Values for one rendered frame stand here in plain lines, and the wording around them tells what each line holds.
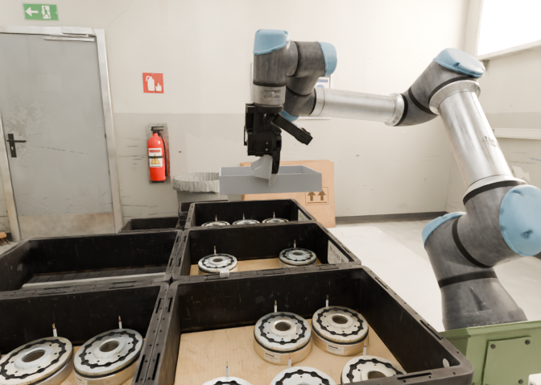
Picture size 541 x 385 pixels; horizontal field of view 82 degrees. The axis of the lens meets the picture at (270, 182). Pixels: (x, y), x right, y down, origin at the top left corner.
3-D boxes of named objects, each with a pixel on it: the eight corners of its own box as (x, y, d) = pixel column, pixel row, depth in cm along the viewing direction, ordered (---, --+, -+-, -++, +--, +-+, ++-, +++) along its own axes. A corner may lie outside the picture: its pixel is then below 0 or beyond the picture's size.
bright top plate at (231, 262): (233, 253, 90) (233, 251, 90) (240, 269, 81) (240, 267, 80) (196, 258, 87) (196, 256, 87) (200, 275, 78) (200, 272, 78)
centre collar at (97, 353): (130, 337, 54) (130, 333, 54) (121, 358, 50) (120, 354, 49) (100, 340, 54) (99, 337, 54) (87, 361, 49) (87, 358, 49)
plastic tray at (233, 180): (303, 180, 103) (303, 164, 103) (321, 191, 84) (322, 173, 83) (220, 182, 99) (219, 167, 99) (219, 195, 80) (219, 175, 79)
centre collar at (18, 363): (59, 346, 52) (59, 343, 52) (40, 370, 47) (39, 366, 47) (28, 348, 52) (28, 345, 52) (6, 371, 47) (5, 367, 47)
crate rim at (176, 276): (318, 228, 96) (318, 221, 96) (364, 274, 67) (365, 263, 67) (184, 237, 89) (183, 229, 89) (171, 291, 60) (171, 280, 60)
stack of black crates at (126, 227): (183, 255, 258) (181, 216, 252) (179, 272, 229) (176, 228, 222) (132, 258, 252) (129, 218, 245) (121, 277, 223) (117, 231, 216)
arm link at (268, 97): (281, 81, 74) (290, 88, 67) (279, 101, 76) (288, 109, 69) (249, 80, 73) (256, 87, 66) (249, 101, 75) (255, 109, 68)
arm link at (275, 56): (300, 31, 64) (262, 29, 60) (295, 86, 69) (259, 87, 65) (283, 29, 70) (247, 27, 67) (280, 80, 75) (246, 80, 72)
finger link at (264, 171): (251, 187, 81) (252, 153, 77) (274, 185, 82) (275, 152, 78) (253, 192, 78) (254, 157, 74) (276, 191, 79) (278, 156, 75)
